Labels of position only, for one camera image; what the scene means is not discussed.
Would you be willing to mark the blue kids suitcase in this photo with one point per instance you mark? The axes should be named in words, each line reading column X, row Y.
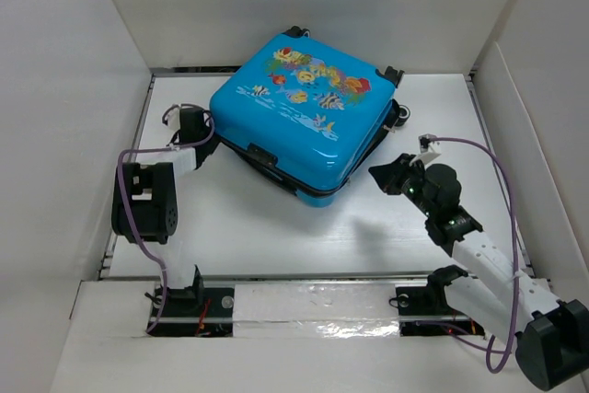
column 306, row 115

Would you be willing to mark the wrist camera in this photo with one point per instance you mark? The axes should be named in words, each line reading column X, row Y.
column 430, row 150
column 171, row 117

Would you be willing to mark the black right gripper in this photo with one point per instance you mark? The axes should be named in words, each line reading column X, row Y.
column 387, row 176

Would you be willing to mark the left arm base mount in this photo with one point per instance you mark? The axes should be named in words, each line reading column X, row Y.
column 184, row 316

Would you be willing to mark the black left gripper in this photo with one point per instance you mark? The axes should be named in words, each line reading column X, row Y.
column 214, row 143

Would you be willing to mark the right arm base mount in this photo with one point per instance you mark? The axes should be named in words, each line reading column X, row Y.
column 422, row 314

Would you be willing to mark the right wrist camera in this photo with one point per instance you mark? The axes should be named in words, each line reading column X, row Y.
column 430, row 150

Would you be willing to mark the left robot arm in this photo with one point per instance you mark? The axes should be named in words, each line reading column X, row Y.
column 145, row 201

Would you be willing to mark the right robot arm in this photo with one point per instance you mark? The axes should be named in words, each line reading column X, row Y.
column 549, row 336

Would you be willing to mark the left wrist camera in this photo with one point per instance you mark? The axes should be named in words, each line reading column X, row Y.
column 171, row 117

